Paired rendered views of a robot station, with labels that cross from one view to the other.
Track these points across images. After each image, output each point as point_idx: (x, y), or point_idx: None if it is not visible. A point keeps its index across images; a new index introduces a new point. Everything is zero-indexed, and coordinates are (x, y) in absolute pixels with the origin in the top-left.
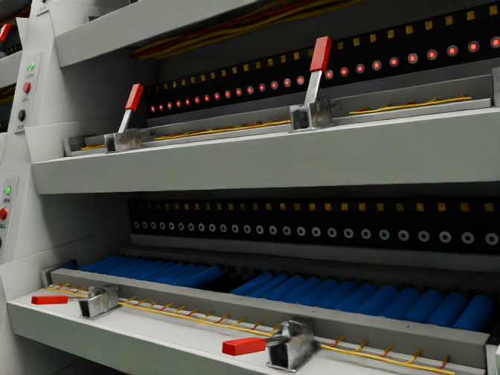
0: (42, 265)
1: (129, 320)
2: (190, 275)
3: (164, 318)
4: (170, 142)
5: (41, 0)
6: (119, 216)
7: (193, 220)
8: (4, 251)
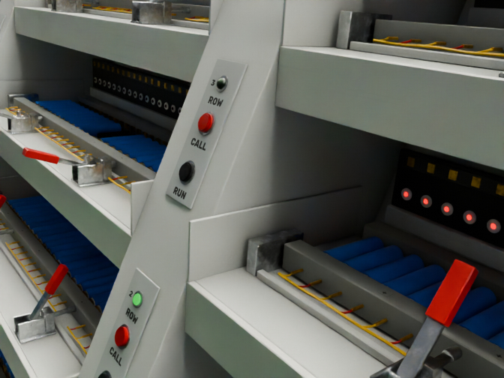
0: (10, 91)
1: (33, 139)
2: (97, 124)
3: (55, 145)
4: (97, 13)
5: None
6: (88, 70)
7: (126, 85)
8: None
